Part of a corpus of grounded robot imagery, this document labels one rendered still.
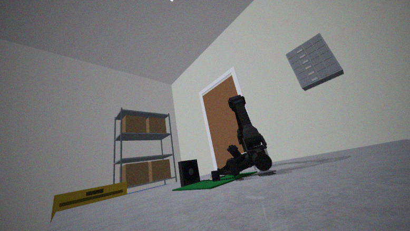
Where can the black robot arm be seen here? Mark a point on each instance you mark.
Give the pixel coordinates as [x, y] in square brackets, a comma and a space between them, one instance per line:
[248, 136]

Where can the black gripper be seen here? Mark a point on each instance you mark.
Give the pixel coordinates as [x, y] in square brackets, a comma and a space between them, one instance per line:
[234, 167]

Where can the black fan cable with plug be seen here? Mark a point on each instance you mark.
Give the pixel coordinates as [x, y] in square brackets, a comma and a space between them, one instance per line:
[214, 176]

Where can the black cooling fan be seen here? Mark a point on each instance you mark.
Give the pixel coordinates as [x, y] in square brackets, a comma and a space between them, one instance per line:
[188, 171]

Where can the green circuit board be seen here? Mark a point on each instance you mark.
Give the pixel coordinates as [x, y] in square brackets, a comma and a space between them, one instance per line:
[213, 184]

